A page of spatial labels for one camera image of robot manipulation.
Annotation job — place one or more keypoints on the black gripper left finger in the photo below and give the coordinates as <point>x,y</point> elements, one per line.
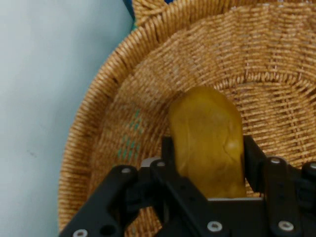
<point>108,197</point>

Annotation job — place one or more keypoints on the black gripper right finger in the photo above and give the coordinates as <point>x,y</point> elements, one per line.
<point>284,192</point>

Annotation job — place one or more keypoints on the yellow-brown potato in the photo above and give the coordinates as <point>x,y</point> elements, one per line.
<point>207,138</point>

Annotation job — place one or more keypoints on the woven wicker basket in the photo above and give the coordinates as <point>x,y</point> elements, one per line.
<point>247,61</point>

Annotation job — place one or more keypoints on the dark blue foam mat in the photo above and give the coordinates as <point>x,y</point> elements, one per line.
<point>129,13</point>

